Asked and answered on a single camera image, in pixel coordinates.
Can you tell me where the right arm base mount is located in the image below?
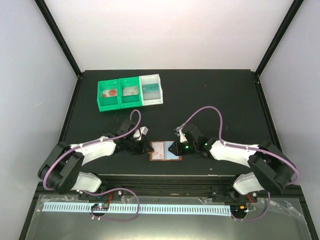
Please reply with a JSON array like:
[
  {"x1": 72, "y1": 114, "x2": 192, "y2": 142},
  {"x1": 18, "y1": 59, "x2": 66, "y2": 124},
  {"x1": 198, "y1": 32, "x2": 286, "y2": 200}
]
[{"x1": 209, "y1": 185, "x2": 258, "y2": 205}]

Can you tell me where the white slotted cable duct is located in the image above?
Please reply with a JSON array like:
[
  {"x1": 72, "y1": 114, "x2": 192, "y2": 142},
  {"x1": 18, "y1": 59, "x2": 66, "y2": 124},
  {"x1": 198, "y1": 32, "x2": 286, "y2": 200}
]
[{"x1": 42, "y1": 202, "x2": 232, "y2": 217}]

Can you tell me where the white translucent bin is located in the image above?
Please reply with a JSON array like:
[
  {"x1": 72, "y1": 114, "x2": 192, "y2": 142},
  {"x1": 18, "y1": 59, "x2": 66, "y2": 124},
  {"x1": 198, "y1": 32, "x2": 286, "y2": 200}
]
[{"x1": 139, "y1": 74, "x2": 164, "y2": 106}]

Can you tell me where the left green bin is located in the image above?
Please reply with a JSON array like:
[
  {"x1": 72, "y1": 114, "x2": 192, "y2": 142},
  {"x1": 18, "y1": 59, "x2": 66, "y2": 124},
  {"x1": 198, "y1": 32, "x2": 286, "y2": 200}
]
[{"x1": 96, "y1": 79, "x2": 121, "y2": 112}]

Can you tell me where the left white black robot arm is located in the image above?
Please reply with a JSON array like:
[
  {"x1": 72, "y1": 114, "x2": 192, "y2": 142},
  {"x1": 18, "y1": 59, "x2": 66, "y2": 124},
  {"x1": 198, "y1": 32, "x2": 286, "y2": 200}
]
[{"x1": 37, "y1": 119, "x2": 154, "y2": 200}]

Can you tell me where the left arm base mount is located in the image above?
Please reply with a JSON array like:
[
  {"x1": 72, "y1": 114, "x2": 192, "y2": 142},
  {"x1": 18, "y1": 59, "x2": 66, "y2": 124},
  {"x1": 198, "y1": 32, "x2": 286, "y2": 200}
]
[{"x1": 77, "y1": 182, "x2": 121, "y2": 201}]

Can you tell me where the black frame post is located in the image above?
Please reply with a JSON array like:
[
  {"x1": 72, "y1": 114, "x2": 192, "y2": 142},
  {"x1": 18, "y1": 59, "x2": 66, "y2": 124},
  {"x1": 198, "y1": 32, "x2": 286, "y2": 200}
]
[
  {"x1": 34, "y1": 0, "x2": 82, "y2": 78},
  {"x1": 255, "y1": 0, "x2": 304, "y2": 77}
]

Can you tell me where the teal VIP card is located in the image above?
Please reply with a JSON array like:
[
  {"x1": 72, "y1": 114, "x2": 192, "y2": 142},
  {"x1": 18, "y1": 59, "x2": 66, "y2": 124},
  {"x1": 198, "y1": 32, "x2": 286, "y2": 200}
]
[{"x1": 142, "y1": 83, "x2": 160, "y2": 93}]

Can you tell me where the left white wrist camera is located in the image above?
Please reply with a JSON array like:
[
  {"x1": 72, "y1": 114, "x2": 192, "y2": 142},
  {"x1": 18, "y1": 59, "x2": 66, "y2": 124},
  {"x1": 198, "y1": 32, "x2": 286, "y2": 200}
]
[{"x1": 133, "y1": 126, "x2": 149, "y2": 141}]

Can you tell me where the middle green bin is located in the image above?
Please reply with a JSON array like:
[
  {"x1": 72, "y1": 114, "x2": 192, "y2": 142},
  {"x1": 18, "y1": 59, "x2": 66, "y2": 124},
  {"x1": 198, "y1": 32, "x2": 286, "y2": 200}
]
[{"x1": 118, "y1": 76, "x2": 142, "y2": 109}]

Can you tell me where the light blue card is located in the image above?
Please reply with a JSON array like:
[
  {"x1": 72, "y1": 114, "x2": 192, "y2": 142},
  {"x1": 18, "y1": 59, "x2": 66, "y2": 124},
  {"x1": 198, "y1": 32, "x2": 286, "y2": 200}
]
[{"x1": 164, "y1": 141, "x2": 180, "y2": 161}]

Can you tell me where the left black frame post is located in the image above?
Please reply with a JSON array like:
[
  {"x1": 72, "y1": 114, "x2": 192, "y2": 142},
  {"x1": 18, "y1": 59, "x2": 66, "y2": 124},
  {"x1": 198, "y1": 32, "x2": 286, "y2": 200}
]
[{"x1": 34, "y1": 0, "x2": 82, "y2": 78}]

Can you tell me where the red spotted card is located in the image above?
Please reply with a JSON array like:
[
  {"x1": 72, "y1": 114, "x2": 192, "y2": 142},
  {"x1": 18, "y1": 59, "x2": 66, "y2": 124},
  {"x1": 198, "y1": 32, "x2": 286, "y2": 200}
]
[{"x1": 102, "y1": 88, "x2": 118, "y2": 98}]

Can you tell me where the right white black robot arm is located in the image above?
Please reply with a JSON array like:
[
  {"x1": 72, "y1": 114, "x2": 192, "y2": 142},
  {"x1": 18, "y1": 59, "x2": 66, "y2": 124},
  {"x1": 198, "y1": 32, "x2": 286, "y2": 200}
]
[{"x1": 168, "y1": 123, "x2": 297, "y2": 202}]

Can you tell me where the green bin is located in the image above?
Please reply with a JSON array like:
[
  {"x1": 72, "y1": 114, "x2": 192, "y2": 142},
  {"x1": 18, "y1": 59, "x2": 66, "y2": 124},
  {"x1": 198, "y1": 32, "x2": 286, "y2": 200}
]
[
  {"x1": 96, "y1": 79, "x2": 121, "y2": 112},
  {"x1": 118, "y1": 76, "x2": 142, "y2": 109}
]

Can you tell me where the brown leather card holder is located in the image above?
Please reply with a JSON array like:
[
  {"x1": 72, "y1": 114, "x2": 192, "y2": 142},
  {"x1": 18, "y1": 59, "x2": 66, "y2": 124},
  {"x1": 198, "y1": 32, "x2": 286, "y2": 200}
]
[{"x1": 149, "y1": 141, "x2": 182, "y2": 161}]

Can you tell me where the right black frame post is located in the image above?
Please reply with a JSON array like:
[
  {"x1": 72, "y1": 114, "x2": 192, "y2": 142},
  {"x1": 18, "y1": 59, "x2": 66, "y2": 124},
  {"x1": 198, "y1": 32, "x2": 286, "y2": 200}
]
[{"x1": 255, "y1": 0, "x2": 304, "y2": 77}]

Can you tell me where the small circuit board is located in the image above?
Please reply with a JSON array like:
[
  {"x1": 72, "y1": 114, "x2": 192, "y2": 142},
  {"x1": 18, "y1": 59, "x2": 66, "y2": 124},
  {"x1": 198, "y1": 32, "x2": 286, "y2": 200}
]
[{"x1": 91, "y1": 203, "x2": 109, "y2": 212}]

